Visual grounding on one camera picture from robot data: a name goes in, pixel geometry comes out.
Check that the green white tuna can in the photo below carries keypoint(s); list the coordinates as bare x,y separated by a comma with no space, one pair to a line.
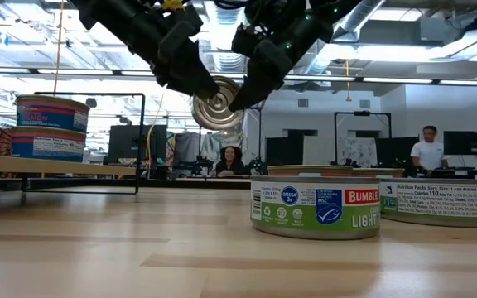
313,207
437,203

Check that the yellow tag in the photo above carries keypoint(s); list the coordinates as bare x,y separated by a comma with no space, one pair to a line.
172,4

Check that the black stand frame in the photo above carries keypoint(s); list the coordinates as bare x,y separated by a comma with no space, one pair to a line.
259,136
362,113

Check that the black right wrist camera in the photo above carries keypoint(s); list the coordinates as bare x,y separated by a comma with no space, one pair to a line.
247,41

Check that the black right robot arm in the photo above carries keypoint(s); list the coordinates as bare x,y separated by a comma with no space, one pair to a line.
325,12

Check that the white panel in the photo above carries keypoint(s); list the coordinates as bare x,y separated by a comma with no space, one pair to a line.
321,151

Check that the spiral ceiling duct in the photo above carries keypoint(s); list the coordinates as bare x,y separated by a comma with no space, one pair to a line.
230,62

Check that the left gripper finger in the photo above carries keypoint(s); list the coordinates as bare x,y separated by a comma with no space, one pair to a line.
189,74

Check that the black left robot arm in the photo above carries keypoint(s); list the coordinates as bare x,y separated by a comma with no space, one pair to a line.
110,16

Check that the long ceiling light rail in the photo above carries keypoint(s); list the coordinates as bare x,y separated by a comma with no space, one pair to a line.
77,71

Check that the black background robot arm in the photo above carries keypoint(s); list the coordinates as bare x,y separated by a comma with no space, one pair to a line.
258,165
199,165

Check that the person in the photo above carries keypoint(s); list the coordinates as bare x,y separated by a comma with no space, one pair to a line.
429,155
230,159

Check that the patterned panel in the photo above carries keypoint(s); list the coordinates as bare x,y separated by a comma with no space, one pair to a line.
356,151

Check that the pale hanging cloth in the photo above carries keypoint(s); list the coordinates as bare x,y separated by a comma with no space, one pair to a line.
189,147

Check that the black monitor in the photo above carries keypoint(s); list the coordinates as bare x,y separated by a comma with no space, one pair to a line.
396,151
462,142
126,142

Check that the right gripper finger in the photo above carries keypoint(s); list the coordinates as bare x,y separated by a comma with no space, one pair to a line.
269,66

